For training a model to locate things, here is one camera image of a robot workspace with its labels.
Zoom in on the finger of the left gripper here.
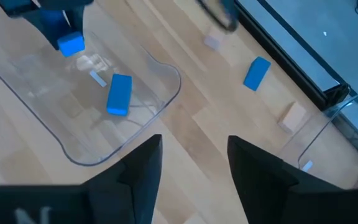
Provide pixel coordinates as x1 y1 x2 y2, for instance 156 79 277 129
23 9 71 51
63 4 86 35

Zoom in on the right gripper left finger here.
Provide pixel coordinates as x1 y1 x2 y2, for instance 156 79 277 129
81 133 163 224

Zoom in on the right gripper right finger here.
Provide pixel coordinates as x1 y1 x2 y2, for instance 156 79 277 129
227 134 351 224

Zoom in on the blue toy block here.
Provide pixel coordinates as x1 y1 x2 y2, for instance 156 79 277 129
57 30 86 58
106 73 134 117
243 56 272 92

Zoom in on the natural wood toy block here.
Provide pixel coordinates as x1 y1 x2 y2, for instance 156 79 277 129
203 26 226 51
277 101 307 134

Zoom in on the large clear plastic bin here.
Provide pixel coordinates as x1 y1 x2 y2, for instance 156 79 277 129
0 29 182 167

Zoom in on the black aluminium table frame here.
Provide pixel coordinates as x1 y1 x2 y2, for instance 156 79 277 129
233 0 358 169

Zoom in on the blurred black cable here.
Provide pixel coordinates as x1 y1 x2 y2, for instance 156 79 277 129
196 0 241 34

